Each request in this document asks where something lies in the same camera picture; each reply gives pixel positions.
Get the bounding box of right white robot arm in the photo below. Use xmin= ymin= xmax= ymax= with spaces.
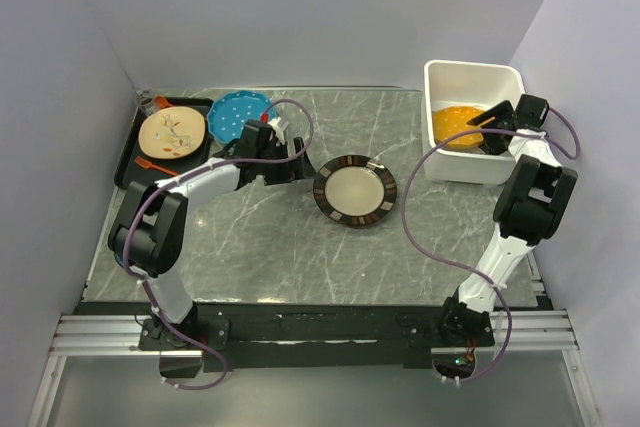
xmin=437 ymin=94 xmax=578 ymax=345

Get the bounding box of clear glass cup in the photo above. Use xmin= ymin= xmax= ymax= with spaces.
xmin=136 ymin=92 xmax=157 ymax=116

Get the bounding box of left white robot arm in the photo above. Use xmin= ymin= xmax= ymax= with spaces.
xmin=108 ymin=120 xmax=315 ymax=349

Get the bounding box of brown rimmed beige plate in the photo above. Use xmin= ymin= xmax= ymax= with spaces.
xmin=312 ymin=154 xmax=398 ymax=228

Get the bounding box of orange plastic fork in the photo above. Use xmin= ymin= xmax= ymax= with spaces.
xmin=134 ymin=156 xmax=176 ymax=176

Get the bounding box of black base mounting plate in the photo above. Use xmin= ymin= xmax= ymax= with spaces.
xmin=74 ymin=302 xmax=494 ymax=379

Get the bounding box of orange plastic spoon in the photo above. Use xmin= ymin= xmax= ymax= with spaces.
xmin=152 ymin=96 xmax=173 ymax=112

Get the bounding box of aluminium rail frame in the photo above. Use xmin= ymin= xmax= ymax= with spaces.
xmin=29 ymin=314 xmax=584 ymax=426

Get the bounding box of white plastic bin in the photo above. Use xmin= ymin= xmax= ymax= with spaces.
xmin=421 ymin=60 xmax=525 ymax=186

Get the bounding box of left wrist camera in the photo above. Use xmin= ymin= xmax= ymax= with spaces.
xmin=261 ymin=114 xmax=289 ymax=144

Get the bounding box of blue polka dot plate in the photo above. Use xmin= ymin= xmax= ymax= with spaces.
xmin=207 ymin=90 xmax=271 ymax=146

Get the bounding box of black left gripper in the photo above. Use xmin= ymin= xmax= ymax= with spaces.
xmin=256 ymin=137 xmax=318 ymax=186

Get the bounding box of orange polka dot plate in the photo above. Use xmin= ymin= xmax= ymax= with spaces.
xmin=432 ymin=105 xmax=483 ymax=150

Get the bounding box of floral beige plate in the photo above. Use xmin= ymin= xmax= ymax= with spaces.
xmin=138 ymin=106 xmax=206 ymax=160

